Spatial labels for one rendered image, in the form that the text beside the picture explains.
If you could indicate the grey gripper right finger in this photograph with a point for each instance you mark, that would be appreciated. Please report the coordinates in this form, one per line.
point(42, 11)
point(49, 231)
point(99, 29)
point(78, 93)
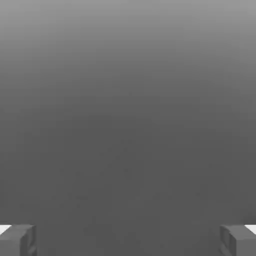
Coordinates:
point(240, 241)

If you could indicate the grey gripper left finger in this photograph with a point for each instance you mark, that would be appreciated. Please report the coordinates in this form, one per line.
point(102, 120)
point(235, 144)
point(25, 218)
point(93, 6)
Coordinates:
point(14, 241)

